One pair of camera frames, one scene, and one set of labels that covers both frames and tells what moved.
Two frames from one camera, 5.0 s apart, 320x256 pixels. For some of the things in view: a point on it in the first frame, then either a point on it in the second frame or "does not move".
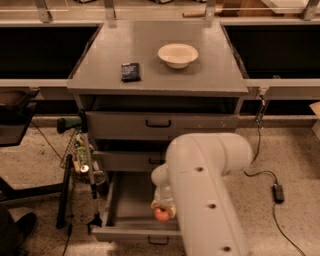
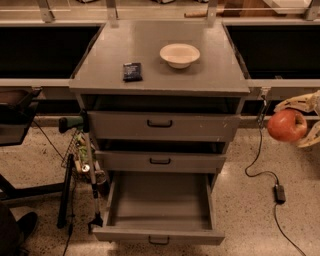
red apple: (161, 215) → (287, 125)
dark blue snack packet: (130, 72) does not move
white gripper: (164, 201) → (299, 102)
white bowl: (178, 55) does not move
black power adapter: (278, 194) does not move
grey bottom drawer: (130, 216) does not move
